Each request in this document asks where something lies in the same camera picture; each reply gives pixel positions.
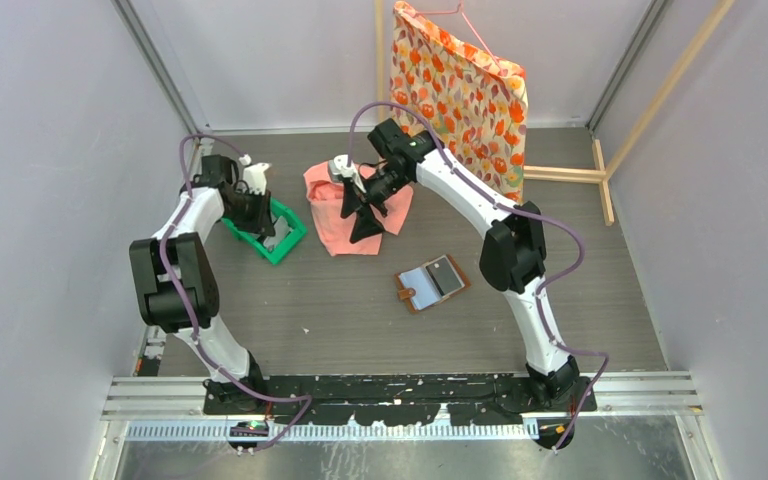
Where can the black credit card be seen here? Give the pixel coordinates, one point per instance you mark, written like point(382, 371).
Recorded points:
point(444, 276)

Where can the pink hanger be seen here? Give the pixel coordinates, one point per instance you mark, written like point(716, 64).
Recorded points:
point(459, 10)

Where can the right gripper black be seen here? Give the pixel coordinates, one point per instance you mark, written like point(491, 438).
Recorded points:
point(366, 225)

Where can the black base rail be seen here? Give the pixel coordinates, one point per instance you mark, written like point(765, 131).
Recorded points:
point(395, 400)

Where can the green card tray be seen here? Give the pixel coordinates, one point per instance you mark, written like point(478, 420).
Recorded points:
point(289, 231)

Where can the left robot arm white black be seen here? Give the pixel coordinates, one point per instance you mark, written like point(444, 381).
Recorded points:
point(175, 285)

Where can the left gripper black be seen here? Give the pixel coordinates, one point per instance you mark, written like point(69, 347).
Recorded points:
point(262, 223)

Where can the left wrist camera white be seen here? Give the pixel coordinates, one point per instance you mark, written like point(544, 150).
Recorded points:
point(254, 175)

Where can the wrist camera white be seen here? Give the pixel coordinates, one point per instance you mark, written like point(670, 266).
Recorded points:
point(254, 175)
point(340, 168)

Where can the brown leather card holder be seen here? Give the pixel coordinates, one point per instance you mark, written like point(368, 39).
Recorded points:
point(416, 290)

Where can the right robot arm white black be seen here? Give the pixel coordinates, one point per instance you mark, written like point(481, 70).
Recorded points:
point(513, 253)

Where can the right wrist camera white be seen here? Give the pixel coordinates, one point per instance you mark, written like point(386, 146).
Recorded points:
point(340, 168)

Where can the floral fabric bag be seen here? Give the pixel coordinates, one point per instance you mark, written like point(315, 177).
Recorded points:
point(476, 103)

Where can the wooden rack frame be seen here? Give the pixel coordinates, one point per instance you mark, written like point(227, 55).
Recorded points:
point(603, 173)

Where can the pink cloth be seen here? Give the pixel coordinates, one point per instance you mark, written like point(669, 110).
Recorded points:
point(325, 198)

